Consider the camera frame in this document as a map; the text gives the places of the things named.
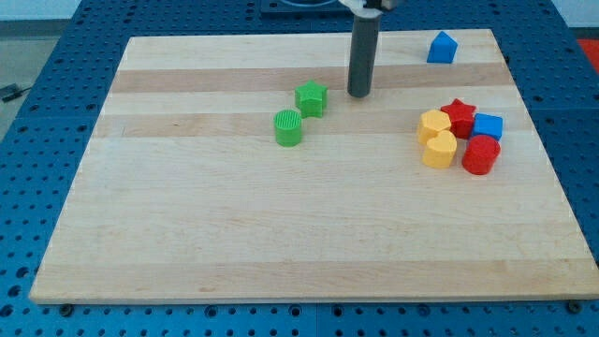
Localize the red cylinder block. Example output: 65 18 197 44
461 135 501 175

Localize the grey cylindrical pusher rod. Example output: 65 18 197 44
347 16 381 98

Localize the yellow heart block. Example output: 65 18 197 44
422 130 458 169

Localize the wooden board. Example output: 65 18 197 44
30 29 598 304

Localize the blue pentagon block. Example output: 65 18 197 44
427 31 459 64

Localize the green star block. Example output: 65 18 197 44
295 81 328 119

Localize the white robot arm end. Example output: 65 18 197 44
339 0 403 19

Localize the green cylinder block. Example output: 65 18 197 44
273 110 302 147

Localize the yellow hexagon block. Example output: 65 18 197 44
416 110 451 145

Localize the blue cube block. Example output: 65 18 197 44
470 113 504 141

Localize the red star block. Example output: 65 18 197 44
441 98 476 139

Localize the dark blue base plate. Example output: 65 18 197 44
258 0 352 18

